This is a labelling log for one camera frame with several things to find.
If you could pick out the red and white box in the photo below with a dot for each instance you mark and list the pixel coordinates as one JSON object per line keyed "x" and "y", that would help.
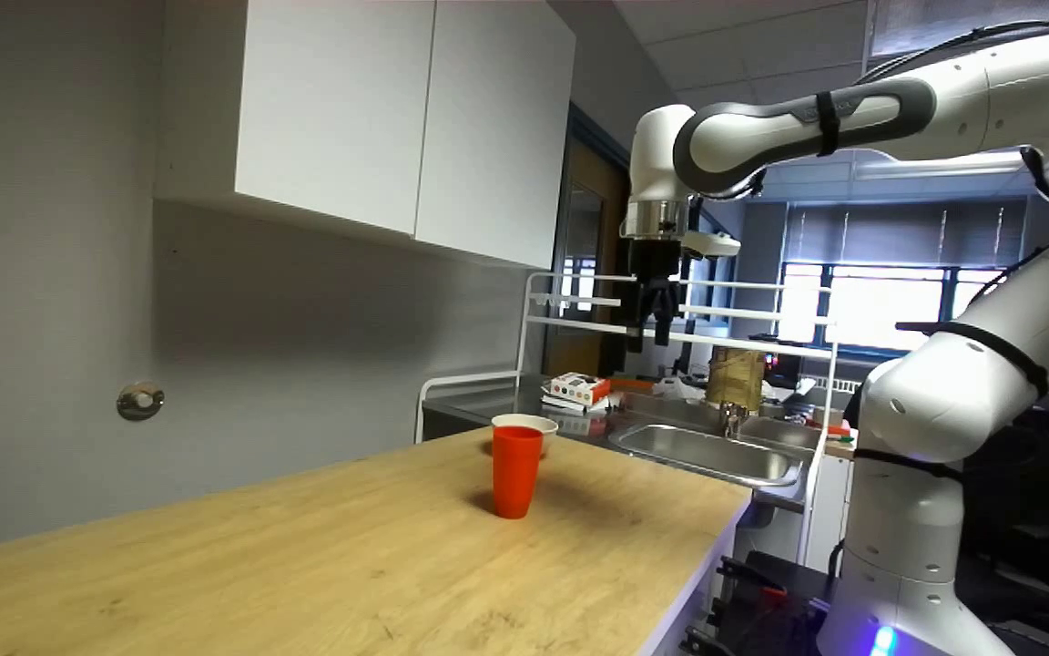
{"x": 582, "y": 393}

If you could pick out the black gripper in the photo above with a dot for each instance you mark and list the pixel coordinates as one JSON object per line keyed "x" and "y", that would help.
{"x": 652, "y": 259}

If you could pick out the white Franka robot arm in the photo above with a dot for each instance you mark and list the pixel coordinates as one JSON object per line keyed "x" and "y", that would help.
{"x": 949, "y": 402}

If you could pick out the wooden door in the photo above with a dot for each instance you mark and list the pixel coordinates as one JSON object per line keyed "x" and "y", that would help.
{"x": 592, "y": 193}

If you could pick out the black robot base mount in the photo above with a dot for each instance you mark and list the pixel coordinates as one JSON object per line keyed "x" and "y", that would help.
{"x": 766, "y": 606}

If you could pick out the round metal wall knob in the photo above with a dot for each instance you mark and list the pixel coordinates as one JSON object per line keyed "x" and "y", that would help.
{"x": 140, "y": 400}

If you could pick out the brown paper bag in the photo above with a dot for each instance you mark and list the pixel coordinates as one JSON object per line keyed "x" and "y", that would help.
{"x": 733, "y": 376}

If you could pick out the white tube dish rack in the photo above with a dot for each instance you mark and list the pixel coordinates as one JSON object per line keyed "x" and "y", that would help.
{"x": 572, "y": 327}

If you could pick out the window with blinds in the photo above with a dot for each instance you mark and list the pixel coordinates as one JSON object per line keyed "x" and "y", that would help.
{"x": 872, "y": 305}

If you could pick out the red plastic cup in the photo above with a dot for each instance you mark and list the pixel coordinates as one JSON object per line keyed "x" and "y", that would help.
{"x": 515, "y": 475}

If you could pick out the stainless steel sink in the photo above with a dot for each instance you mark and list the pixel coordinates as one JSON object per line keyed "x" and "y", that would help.
{"x": 708, "y": 455}

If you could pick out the white wall cabinet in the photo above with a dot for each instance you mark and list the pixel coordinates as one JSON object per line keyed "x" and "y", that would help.
{"x": 367, "y": 112}

